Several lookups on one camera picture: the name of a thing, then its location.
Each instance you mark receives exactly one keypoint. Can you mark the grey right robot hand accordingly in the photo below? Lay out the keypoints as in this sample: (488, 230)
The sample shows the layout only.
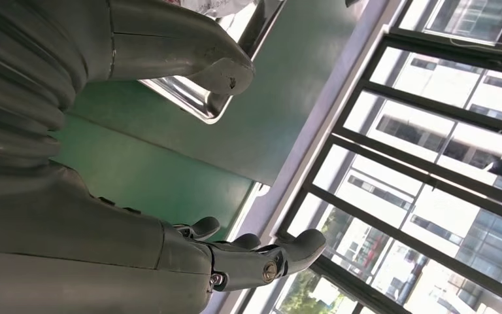
(82, 260)

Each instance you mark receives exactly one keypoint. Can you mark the green conveyor belt machine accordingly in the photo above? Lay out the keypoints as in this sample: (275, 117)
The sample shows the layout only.
(147, 173)

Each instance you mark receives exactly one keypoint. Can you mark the white electronic scale steel tray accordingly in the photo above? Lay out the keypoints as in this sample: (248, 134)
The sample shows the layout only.
(199, 102)

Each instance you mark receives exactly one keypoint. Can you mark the dark window frame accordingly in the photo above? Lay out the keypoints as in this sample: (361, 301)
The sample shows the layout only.
(428, 177)

